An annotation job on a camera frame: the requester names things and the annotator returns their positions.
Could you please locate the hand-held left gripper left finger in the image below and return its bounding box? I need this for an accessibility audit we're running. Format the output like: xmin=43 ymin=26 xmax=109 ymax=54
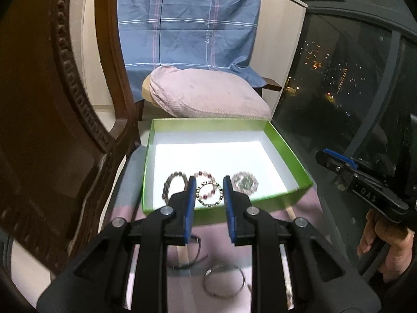
xmin=36 ymin=175 xmax=197 ymax=313

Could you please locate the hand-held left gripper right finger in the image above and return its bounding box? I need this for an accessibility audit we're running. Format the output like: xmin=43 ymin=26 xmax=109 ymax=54
xmin=222 ymin=175 xmax=382 ymax=313

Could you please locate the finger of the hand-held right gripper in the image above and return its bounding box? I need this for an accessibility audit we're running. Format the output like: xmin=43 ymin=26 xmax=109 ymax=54
xmin=332 ymin=170 xmax=353 ymax=192
xmin=315 ymin=148 xmax=358 ymax=174

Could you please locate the black crystal ring bracelet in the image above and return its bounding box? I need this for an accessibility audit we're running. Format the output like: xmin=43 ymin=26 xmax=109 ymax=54
xmin=198 ymin=181 xmax=224 ymax=207

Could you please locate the brown bead bracelet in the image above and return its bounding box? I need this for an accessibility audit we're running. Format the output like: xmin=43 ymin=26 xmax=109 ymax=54
xmin=162 ymin=173 xmax=189 ymax=204

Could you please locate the pale pink bead bracelet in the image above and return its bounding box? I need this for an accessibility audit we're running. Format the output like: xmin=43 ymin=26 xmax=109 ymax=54
xmin=231 ymin=170 xmax=259 ymax=194

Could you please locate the pink and red bead bracelet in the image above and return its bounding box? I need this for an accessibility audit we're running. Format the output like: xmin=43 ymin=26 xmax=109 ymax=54
xmin=194 ymin=170 xmax=217 ymax=185

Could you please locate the green cardboard box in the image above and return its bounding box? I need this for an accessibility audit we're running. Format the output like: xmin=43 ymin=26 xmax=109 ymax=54
xmin=142 ymin=118 xmax=312 ymax=226

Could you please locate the person's right hand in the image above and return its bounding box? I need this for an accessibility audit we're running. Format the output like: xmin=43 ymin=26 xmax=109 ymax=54
xmin=357 ymin=209 xmax=416 ymax=284

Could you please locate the black wrist watch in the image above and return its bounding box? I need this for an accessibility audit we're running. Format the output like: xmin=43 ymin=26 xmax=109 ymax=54
xmin=168 ymin=236 xmax=209 ymax=269

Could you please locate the pink checked cloth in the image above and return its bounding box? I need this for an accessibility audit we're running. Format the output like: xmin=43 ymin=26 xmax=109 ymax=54
xmin=112 ymin=143 xmax=333 ymax=313

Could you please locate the dark glass window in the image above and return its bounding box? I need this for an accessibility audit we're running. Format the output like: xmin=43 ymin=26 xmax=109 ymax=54
xmin=272 ymin=7 xmax=417 ymax=235

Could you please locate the silver bangle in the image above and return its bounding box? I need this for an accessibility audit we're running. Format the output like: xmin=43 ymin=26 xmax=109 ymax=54
xmin=204 ymin=265 xmax=246 ymax=298

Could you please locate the pink cushion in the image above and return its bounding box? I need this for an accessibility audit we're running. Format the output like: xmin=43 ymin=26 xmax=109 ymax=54
xmin=148 ymin=66 xmax=272 ymax=119

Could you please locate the carved brown wooden chair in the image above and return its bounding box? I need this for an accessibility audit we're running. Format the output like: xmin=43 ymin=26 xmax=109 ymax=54
xmin=0 ymin=0 xmax=144 ymax=274

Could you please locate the blue plaid cloth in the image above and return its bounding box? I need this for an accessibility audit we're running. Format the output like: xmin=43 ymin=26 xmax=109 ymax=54
xmin=116 ymin=0 xmax=266 ymax=101

